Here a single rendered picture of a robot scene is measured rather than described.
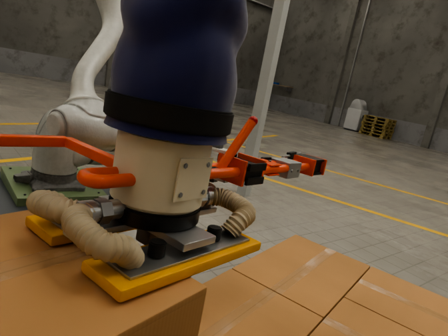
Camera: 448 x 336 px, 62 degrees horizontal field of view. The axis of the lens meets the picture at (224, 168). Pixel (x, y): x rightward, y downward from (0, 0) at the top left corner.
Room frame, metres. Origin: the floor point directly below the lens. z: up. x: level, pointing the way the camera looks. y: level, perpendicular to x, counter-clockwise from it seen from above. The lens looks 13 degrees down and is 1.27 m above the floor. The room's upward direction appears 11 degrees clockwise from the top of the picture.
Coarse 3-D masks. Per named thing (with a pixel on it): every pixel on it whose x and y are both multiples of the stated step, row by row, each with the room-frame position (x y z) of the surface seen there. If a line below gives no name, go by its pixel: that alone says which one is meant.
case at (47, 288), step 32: (0, 224) 0.60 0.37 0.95; (0, 256) 0.50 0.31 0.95; (32, 256) 0.52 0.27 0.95; (64, 256) 0.53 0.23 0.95; (0, 288) 0.43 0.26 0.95; (32, 288) 0.44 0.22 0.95; (64, 288) 0.45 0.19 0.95; (96, 288) 0.47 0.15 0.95; (160, 288) 0.50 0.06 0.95; (192, 288) 0.51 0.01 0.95; (0, 320) 0.37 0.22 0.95; (32, 320) 0.38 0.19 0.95; (64, 320) 0.39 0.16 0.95; (96, 320) 0.40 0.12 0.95; (128, 320) 0.41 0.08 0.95; (160, 320) 0.44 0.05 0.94; (192, 320) 0.50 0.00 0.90
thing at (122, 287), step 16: (160, 240) 0.55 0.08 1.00; (224, 240) 0.66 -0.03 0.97; (240, 240) 0.67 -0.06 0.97; (256, 240) 0.70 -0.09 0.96; (160, 256) 0.53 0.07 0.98; (176, 256) 0.55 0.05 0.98; (192, 256) 0.56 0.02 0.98; (208, 256) 0.59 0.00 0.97; (224, 256) 0.60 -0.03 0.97; (240, 256) 0.64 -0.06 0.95; (96, 272) 0.47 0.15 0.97; (112, 272) 0.47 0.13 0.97; (128, 272) 0.47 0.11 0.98; (144, 272) 0.48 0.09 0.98; (160, 272) 0.50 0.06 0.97; (176, 272) 0.51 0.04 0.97; (192, 272) 0.54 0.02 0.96; (112, 288) 0.44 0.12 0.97; (128, 288) 0.44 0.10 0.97; (144, 288) 0.46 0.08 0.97
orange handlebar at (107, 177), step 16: (0, 144) 0.67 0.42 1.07; (16, 144) 0.69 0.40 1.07; (32, 144) 0.71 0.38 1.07; (48, 144) 0.74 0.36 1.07; (64, 144) 0.77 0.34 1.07; (80, 144) 0.73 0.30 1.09; (96, 160) 0.69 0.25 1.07; (112, 160) 0.66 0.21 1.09; (80, 176) 0.53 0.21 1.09; (96, 176) 0.53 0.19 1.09; (112, 176) 0.55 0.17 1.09; (128, 176) 0.57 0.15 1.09; (224, 176) 0.76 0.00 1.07
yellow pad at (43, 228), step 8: (32, 216) 0.61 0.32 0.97; (32, 224) 0.59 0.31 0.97; (40, 224) 0.58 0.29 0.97; (48, 224) 0.59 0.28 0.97; (56, 224) 0.59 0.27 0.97; (40, 232) 0.57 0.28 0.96; (48, 232) 0.56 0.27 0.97; (56, 232) 0.57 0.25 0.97; (120, 232) 0.65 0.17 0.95; (48, 240) 0.55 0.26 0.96; (56, 240) 0.55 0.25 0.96; (64, 240) 0.56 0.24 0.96
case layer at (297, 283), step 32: (256, 256) 1.51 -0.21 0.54; (288, 256) 1.57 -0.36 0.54; (320, 256) 1.63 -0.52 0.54; (224, 288) 1.20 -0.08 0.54; (256, 288) 1.24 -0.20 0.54; (288, 288) 1.29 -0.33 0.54; (320, 288) 1.33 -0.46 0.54; (352, 288) 1.38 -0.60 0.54; (384, 288) 1.43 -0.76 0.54; (416, 288) 1.49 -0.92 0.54; (224, 320) 1.02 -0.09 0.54; (256, 320) 1.05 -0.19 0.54; (288, 320) 1.08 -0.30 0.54; (320, 320) 1.12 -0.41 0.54; (352, 320) 1.15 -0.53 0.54; (384, 320) 1.19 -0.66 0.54; (416, 320) 1.23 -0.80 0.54
